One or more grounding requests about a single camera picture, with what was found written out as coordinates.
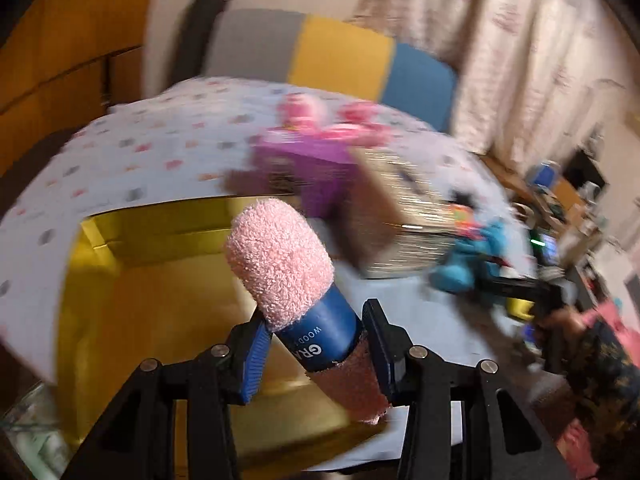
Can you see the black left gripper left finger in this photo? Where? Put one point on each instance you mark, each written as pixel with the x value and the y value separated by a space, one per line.
pixel 134 438

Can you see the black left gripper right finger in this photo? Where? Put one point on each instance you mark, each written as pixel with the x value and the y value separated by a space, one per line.
pixel 464 422

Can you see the blue plush pink ears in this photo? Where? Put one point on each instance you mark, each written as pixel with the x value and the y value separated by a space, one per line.
pixel 478 252

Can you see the pink sock blue label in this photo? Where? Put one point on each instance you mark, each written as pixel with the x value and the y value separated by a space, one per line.
pixel 284 266

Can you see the person's right hand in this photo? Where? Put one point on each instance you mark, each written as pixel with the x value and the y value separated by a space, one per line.
pixel 567 320

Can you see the wooden side desk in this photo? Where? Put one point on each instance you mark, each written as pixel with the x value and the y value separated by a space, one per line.
pixel 559 209

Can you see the blue folding chair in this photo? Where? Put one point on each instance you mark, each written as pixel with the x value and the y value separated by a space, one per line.
pixel 543 175

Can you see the gold storage box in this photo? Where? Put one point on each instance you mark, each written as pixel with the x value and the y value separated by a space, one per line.
pixel 152 282

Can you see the patterned white curtain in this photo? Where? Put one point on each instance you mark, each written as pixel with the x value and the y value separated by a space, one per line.
pixel 528 69

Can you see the purple cardboard box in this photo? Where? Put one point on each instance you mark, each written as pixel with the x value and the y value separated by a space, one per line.
pixel 283 162

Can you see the patterned white tablecloth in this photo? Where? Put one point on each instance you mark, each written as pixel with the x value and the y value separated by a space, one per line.
pixel 183 144

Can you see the pink spotted plush toy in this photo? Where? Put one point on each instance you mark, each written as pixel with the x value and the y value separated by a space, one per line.
pixel 354 123

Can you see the wooden wardrobe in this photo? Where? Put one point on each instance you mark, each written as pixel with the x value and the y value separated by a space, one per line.
pixel 64 63

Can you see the grey yellow blue chair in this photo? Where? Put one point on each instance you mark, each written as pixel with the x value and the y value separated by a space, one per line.
pixel 309 50

